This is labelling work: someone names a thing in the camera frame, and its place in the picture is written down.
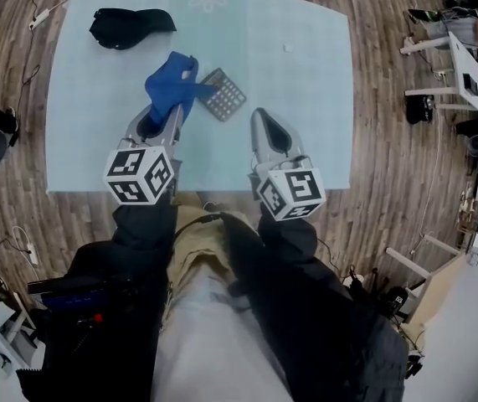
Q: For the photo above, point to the wooden desk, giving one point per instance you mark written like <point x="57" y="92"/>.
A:
<point x="435" y="291"/>

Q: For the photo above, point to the blue cloth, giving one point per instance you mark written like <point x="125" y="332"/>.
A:
<point x="171" y="86"/>

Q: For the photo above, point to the white desk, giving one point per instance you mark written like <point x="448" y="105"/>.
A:
<point x="466" y="61"/>

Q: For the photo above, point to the dark grey calculator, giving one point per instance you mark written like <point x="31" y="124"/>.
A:
<point x="226" y="99"/>

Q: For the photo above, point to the person's left forearm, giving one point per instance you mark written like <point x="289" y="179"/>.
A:
<point x="146" y="233"/>

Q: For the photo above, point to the white power strip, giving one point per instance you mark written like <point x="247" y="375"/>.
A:
<point x="39" y="18"/>
<point x="33" y="256"/>

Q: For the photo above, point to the black waist pack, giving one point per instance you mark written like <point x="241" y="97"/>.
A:
<point x="75" y="300"/>

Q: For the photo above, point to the person's right forearm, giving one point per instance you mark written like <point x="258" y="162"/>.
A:
<point x="289" y="249"/>

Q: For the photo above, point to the person's torso and legs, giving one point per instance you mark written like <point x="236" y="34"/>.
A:
<point x="205" y="341"/>

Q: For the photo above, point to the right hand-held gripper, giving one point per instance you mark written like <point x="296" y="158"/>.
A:
<point x="293" y="191"/>

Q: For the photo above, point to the black tablet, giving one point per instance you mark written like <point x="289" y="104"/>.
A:
<point x="470" y="84"/>

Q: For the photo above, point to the green black gripper tool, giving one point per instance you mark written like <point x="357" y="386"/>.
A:
<point x="423" y="15"/>

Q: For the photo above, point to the black bag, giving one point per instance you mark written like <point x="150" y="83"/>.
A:
<point x="420" y="110"/>

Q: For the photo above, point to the black cap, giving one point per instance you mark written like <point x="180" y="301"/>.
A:
<point x="125" y="27"/>

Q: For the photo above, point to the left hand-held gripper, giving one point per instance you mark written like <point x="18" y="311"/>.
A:
<point x="134" y="174"/>

